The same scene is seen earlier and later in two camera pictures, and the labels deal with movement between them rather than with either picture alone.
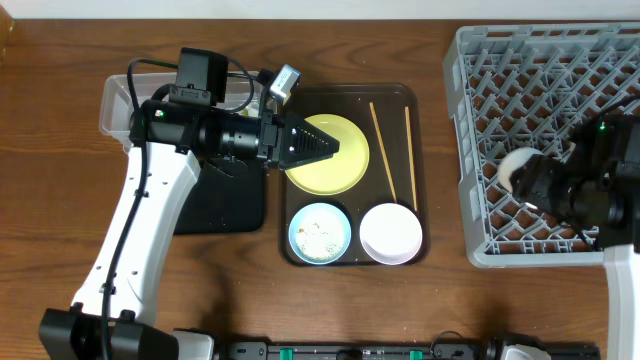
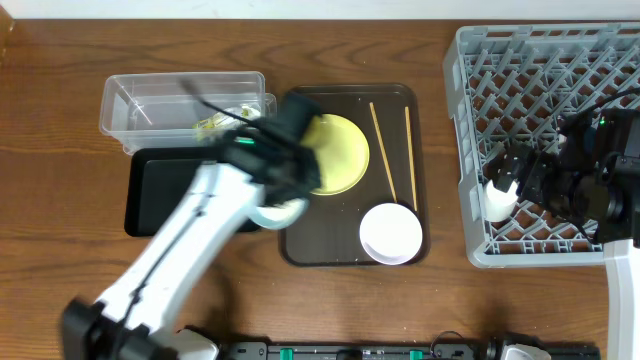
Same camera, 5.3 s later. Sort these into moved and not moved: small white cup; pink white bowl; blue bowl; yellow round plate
Moved: blue bowl; small white cup
Not moved: yellow round plate; pink white bowl
